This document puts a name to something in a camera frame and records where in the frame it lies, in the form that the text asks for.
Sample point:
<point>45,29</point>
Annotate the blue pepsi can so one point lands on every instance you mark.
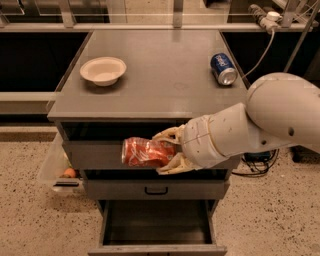
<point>223,69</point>

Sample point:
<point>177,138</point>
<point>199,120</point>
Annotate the grey drawer cabinet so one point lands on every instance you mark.
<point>167,82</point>

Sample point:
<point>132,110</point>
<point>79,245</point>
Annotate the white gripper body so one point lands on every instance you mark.
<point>197,141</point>

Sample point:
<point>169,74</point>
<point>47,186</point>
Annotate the blue box on floor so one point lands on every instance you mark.
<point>257,157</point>

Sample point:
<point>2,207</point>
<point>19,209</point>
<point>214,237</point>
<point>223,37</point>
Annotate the grey middle drawer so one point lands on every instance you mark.
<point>156,189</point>

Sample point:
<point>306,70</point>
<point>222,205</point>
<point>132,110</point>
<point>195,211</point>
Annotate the metal diagonal pole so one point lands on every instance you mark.
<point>303,35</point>

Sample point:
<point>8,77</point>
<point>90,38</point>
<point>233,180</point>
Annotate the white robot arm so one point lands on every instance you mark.
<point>281,110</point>

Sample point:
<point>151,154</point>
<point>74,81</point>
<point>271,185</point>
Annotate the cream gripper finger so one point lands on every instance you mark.
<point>171,135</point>
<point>178,164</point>

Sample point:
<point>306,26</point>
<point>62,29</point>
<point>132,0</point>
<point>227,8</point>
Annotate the white paper bowl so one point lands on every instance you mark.
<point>103,71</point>

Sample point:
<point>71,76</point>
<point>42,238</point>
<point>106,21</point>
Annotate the red coke can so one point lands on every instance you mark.
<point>141,152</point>

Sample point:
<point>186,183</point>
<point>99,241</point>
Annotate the grey open bottom drawer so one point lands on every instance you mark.
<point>158,228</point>

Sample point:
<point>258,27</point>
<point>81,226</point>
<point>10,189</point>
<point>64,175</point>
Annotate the grey top drawer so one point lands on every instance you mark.
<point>95,155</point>

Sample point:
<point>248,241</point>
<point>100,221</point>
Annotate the orange fruit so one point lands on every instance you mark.
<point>70,173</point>

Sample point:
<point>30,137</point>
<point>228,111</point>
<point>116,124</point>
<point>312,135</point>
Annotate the clear plastic storage bin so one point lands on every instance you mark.
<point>54,166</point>

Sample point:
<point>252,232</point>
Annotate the white power strip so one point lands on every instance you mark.
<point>266,20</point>

